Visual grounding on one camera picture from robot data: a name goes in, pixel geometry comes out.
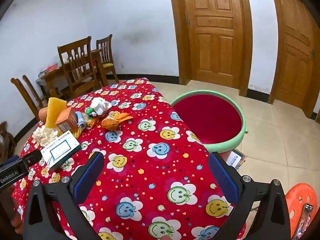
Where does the wooden chair with yellow cushion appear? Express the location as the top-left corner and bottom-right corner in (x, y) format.
(96, 34), (120, 84)

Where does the dark wooden furniture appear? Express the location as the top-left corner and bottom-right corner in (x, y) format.
(0, 121), (17, 163)

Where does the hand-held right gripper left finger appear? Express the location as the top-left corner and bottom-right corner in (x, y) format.
(23, 151), (105, 240)

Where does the person's left hand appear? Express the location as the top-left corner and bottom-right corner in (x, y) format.
(7, 190), (26, 230)

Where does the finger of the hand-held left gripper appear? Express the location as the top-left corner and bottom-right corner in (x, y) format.
(19, 149), (43, 167)

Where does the red packet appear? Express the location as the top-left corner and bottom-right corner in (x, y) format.
(41, 64), (60, 74)

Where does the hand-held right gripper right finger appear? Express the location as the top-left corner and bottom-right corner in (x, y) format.
(208, 151), (292, 240)

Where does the white tissue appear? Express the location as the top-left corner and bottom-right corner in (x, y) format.
(31, 125), (60, 147)

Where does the orange plastic stool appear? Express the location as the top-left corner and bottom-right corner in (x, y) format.
(285, 184), (318, 240)

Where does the small orange box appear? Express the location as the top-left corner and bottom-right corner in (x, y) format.
(55, 107), (79, 132)

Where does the yellow snack wrapper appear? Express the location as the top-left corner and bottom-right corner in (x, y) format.
(72, 116), (97, 138)

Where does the white and green box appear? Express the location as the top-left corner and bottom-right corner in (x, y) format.
(41, 131), (82, 170)

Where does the cardboard box with white label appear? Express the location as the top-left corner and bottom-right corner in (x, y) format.
(225, 149), (248, 168)

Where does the white green small toy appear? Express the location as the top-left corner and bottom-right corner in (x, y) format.
(90, 97), (112, 115)

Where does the yellow foam net sleeve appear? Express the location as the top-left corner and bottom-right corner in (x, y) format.
(45, 97), (67, 128)

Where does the red smiley printed tablecloth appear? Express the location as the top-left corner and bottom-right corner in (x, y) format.
(11, 78), (247, 240)

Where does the wooden slat-back chair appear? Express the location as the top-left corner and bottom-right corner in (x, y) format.
(57, 36), (103, 98)
(10, 75), (50, 122)

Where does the brown egg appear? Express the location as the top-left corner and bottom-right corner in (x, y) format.
(39, 107), (49, 123)

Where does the wooden panel door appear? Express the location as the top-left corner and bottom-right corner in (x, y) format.
(267, 0), (320, 118)
(167, 0), (253, 95)

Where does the red basin with green rim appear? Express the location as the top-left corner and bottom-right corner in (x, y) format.
(170, 90), (249, 153)

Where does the smartphone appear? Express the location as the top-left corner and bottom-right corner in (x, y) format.
(292, 204), (314, 240)

